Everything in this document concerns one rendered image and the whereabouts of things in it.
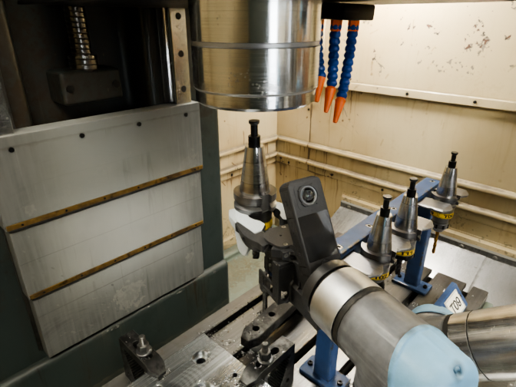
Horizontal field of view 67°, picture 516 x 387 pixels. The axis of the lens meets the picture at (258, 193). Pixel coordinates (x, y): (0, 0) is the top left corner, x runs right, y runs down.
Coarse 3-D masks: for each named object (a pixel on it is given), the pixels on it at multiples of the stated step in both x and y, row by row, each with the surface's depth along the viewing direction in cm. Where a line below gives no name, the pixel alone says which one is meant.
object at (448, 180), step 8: (448, 168) 89; (456, 168) 89; (448, 176) 90; (456, 176) 90; (440, 184) 92; (448, 184) 90; (456, 184) 90; (440, 192) 92; (448, 192) 90; (456, 192) 92
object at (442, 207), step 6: (426, 198) 92; (420, 204) 90; (426, 204) 89; (432, 204) 89; (438, 204) 89; (444, 204) 89; (450, 204) 89; (438, 210) 87; (444, 210) 87; (450, 210) 87
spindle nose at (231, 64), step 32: (192, 0) 43; (224, 0) 40; (256, 0) 39; (288, 0) 40; (320, 0) 44; (192, 32) 45; (224, 32) 41; (256, 32) 41; (288, 32) 41; (320, 32) 46; (192, 64) 48; (224, 64) 43; (256, 64) 42; (288, 64) 43; (224, 96) 44; (256, 96) 43; (288, 96) 44
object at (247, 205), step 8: (272, 192) 56; (240, 200) 55; (248, 200) 54; (256, 200) 54; (264, 200) 55; (272, 200) 55; (240, 208) 55; (248, 208) 55; (256, 208) 55; (264, 208) 56; (272, 208) 56
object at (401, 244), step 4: (392, 236) 76; (396, 236) 76; (400, 236) 76; (392, 240) 75; (396, 240) 75; (400, 240) 75; (404, 240) 75; (408, 240) 75; (396, 244) 73; (400, 244) 73; (404, 244) 73; (408, 244) 74; (400, 248) 72; (404, 248) 72; (408, 248) 73
